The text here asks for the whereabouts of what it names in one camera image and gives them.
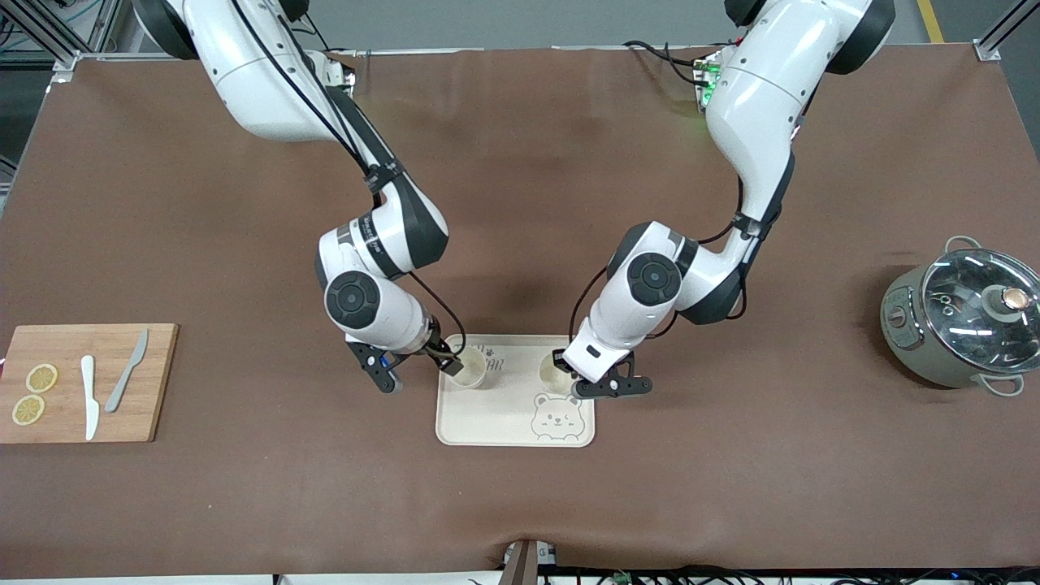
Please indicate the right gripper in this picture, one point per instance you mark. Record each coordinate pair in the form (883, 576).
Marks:
(436, 355)

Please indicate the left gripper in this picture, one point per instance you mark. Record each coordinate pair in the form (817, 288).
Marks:
(561, 361)

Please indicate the white plastic cup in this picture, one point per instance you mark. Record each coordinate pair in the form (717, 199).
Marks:
(471, 375)
(552, 380)

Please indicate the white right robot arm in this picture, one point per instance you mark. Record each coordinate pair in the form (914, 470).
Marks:
(260, 81)

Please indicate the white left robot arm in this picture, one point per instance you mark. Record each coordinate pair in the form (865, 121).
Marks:
(756, 106)

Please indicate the cream tray with bear print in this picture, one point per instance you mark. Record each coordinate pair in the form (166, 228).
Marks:
(504, 414)

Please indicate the grey plastic knife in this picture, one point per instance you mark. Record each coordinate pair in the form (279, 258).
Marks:
(122, 382)

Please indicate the bamboo cutting board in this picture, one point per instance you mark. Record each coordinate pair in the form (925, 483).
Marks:
(122, 422)

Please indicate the green electric cooking pot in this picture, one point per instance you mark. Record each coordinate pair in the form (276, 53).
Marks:
(902, 333)

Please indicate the white plastic knife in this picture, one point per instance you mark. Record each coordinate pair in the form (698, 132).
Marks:
(89, 398)

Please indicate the glass pot lid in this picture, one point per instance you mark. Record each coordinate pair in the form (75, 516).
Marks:
(967, 309)

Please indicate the yellow lemon slice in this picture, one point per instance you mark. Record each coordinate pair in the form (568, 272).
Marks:
(41, 378)
(28, 410)

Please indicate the aluminium frame post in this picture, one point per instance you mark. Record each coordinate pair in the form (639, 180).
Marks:
(987, 50)
(65, 61)

